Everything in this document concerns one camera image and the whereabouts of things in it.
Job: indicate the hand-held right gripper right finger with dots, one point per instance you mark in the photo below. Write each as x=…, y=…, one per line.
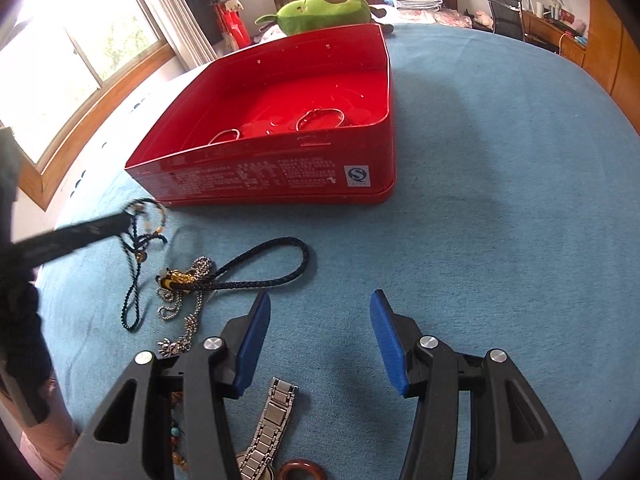
x=387, y=340

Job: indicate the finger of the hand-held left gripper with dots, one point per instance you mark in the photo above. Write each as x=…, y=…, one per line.
x=75, y=237

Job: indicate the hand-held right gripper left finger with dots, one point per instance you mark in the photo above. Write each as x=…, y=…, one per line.
x=252, y=345

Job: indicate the red tin box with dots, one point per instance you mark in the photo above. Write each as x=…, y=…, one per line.
x=260, y=175

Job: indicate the person's left forearm pink sleeve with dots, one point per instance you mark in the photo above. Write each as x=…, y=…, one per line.
x=50, y=430

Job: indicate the person's left hand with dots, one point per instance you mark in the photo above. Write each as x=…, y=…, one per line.
x=30, y=330

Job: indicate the silver metal watch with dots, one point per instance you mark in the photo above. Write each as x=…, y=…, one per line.
x=272, y=415

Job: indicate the brown wooden bangle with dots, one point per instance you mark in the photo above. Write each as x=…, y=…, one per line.
x=287, y=469

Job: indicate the blue blanket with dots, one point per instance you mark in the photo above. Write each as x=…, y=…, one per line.
x=475, y=210

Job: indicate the small silver bangle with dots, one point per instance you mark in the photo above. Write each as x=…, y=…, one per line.
x=235, y=131

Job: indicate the large silver bangle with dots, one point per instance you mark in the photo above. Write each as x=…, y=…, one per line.
x=306, y=114

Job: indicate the light curtain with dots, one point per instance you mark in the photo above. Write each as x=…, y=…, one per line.
x=170, y=10

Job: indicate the red bag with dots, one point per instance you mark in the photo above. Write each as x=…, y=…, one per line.
x=235, y=30

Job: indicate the coat rack with dark clothes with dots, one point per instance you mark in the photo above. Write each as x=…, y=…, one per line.
x=200, y=0

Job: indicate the floral bedding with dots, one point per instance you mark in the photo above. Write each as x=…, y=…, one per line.
x=452, y=19

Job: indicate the green plush toy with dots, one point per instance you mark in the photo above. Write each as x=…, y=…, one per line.
x=320, y=10

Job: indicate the pink plush toy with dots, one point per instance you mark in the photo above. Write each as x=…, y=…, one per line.
x=482, y=17

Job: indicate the folded patterned blanket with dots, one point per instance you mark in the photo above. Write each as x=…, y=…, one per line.
x=415, y=0

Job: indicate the black office chair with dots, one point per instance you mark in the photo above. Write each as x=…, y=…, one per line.
x=505, y=12

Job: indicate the wooden desk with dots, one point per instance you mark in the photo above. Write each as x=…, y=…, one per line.
x=545, y=27

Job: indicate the wooden wardrobe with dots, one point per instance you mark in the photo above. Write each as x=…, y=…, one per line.
x=615, y=60

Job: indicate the large wooden frame window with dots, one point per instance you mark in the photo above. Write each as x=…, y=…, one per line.
x=50, y=60

